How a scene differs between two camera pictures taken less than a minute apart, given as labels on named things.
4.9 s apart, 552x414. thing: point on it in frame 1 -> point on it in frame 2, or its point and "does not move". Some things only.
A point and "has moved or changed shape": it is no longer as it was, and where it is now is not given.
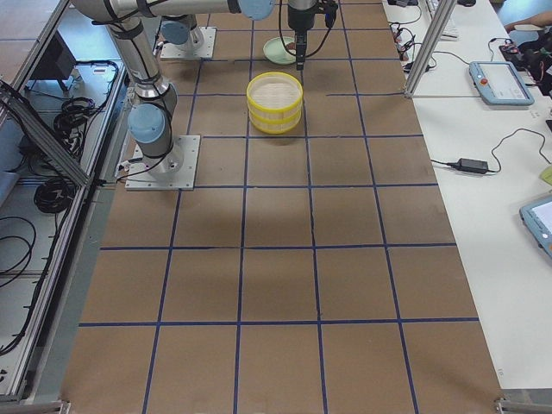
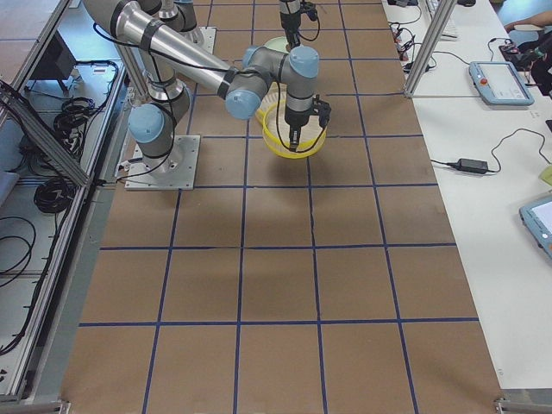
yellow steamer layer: [274, 92] has moved or changed shape
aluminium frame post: [444, 10] does not move
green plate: [275, 51] does not move
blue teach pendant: [537, 217] does not move
